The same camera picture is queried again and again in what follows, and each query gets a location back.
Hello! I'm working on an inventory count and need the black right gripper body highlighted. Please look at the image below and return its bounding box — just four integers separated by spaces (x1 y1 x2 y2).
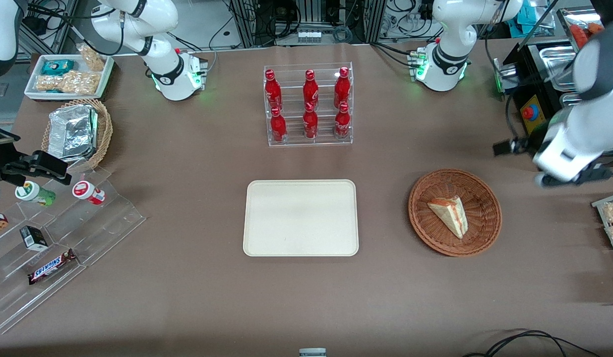
0 124 72 186

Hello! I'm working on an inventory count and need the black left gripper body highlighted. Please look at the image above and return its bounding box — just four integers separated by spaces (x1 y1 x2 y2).
492 137 535 157

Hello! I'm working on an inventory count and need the triangle sandwich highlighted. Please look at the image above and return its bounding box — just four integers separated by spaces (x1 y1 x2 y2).
428 195 469 239

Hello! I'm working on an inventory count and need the light tan wicker basket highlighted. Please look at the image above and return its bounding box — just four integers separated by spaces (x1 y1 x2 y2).
41 98 114 173

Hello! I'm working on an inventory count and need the white rectangular snack tray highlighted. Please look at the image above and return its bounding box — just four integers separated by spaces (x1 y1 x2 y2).
24 54 115 101

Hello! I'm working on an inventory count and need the brown wicker basket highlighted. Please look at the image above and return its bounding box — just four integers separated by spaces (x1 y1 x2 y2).
408 169 502 257

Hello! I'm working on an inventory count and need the beige plastic tray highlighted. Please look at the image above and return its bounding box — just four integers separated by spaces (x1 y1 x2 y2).
243 179 360 257

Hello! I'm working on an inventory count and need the green capped small bottle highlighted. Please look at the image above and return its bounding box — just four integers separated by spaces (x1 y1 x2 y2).
15 181 57 207

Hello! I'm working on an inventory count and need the aluminium foil container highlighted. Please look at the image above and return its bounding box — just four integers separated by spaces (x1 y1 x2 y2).
48 104 99 162

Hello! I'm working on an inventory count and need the black food warmer cabinet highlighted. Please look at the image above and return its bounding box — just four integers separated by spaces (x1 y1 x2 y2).
492 7 613 169

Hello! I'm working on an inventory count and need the red capped small bottle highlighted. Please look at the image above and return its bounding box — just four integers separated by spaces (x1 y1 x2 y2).
72 180 106 205

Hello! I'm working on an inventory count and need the small black carton box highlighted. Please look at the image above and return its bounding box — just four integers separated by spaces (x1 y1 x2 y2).
20 226 49 251

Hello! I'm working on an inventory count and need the clear acrylic stepped stand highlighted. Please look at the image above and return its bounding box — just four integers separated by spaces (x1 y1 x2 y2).
0 166 147 335

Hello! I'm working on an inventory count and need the large clear peanut snack bag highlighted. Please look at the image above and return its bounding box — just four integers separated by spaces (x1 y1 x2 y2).
36 70 101 95

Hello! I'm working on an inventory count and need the steel warmer pan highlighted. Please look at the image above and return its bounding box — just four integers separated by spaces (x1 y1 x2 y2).
539 46 580 92

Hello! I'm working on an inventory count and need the teal snack packet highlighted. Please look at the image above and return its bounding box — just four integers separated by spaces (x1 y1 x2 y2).
41 59 75 76

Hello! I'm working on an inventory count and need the Snickers chocolate bar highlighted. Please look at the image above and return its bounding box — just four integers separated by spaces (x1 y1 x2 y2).
28 249 78 285

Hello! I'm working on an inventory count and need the small clear peanut snack bag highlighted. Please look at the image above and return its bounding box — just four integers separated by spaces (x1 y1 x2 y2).
77 44 106 72

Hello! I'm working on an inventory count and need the teal plastic bag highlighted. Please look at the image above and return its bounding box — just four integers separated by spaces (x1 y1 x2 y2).
516 2 555 30

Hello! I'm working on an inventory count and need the red orange packaged food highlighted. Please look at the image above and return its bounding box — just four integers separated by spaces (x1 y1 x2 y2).
569 22 607 48

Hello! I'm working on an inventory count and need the red cola bottle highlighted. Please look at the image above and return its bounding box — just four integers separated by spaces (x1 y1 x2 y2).
335 102 351 139
334 67 351 107
303 103 318 139
303 69 319 107
270 107 287 143
265 69 282 111

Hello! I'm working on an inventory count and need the clear acrylic bottle rack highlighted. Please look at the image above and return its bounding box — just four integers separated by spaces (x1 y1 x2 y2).
263 62 354 147

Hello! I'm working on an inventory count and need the metal wire bread rack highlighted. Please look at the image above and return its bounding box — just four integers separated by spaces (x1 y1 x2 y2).
592 192 613 273

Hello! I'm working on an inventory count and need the black floor cable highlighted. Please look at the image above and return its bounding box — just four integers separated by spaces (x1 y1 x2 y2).
463 330 602 357

